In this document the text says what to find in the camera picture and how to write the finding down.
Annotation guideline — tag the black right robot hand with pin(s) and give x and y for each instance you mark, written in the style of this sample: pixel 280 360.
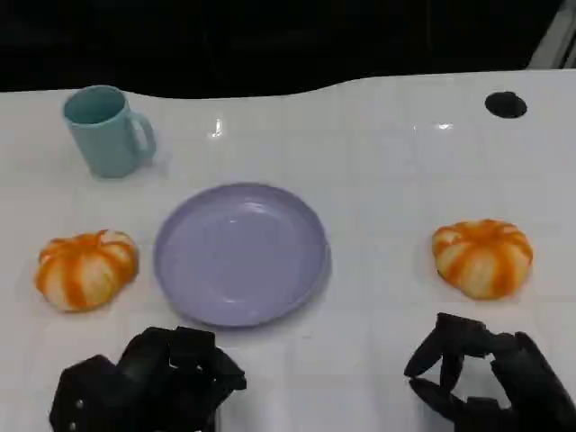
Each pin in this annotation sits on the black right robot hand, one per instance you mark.
pixel 526 378

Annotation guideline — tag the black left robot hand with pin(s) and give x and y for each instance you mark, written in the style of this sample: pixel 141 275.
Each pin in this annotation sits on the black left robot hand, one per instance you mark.
pixel 153 369

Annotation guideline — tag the orange and white bread roll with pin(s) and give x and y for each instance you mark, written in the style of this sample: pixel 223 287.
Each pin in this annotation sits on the orange and white bread roll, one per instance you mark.
pixel 85 270
pixel 483 258

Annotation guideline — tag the lilac plate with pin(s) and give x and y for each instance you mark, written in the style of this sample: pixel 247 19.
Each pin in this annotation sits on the lilac plate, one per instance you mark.
pixel 243 256

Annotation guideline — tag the pale green mug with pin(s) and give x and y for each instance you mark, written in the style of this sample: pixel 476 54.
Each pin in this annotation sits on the pale green mug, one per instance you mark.
pixel 105 139

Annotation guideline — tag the black round table grommet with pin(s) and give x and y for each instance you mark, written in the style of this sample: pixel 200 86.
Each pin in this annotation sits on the black round table grommet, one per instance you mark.
pixel 506 104

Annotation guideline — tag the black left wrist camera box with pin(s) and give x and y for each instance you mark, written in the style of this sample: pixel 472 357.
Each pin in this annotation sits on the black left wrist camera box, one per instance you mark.
pixel 85 396

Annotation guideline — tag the white metal frame post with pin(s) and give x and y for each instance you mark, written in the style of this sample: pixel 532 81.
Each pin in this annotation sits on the white metal frame post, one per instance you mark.
pixel 555 38

